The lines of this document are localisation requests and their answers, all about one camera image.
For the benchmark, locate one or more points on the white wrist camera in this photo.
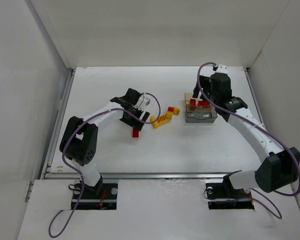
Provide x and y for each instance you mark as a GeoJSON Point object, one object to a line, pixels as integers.
{"type": "Point", "coordinates": [142, 102]}
{"type": "Point", "coordinates": [221, 68]}

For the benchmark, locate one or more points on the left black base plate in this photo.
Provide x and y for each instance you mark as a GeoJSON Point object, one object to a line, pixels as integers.
{"type": "Point", "coordinates": [101, 197]}

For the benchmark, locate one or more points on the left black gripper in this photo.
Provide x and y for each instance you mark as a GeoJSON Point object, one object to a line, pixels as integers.
{"type": "Point", "coordinates": [136, 121]}

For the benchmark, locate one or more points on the yellow long lego brick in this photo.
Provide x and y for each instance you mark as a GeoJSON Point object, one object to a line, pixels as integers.
{"type": "Point", "coordinates": [154, 122]}

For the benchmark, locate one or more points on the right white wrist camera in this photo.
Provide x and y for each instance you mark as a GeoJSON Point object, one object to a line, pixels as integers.
{"type": "Point", "coordinates": [221, 68]}

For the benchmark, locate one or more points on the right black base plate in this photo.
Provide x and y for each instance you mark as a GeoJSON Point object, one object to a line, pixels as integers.
{"type": "Point", "coordinates": [221, 198]}

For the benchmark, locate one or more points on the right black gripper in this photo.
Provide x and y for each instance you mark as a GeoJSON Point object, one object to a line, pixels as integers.
{"type": "Point", "coordinates": [200, 90]}

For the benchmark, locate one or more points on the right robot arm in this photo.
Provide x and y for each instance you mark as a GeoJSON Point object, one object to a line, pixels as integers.
{"type": "Point", "coordinates": [279, 164]}

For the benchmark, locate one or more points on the red yellow lego assembly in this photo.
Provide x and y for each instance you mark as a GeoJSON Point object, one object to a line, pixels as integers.
{"type": "Point", "coordinates": [171, 111]}

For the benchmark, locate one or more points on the grey clear plastic container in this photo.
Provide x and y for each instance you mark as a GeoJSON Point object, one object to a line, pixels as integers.
{"type": "Point", "coordinates": [194, 114]}

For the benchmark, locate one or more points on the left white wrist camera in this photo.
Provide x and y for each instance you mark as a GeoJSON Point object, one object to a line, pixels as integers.
{"type": "Point", "coordinates": [142, 102]}

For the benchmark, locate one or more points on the red lego brick stack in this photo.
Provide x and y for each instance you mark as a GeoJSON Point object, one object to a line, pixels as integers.
{"type": "Point", "coordinates": [198, 103]}

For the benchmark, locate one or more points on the aluminium rail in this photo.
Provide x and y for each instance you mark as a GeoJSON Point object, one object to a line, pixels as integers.
{"type": "Point", "coordinates": [142, 175]}

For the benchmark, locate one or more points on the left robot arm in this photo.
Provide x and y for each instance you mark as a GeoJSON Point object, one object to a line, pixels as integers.
{"type": "Point", "coordinates": [79, 141]}

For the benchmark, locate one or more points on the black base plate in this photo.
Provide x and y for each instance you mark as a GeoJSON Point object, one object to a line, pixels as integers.
{"type": "Point", "coordinates": [101, 197]}
{"type": "Point", "coordinates": [221, 198]}

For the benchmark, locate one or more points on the amber clear plastic container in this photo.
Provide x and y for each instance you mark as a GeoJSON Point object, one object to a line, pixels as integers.
{"type": "Point", "coordinates": [187, 97]}

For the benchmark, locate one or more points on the yellow printed lego brick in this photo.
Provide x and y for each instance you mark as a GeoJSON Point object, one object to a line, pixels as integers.
{"type": "Point", "coordinates": [162, 120]}

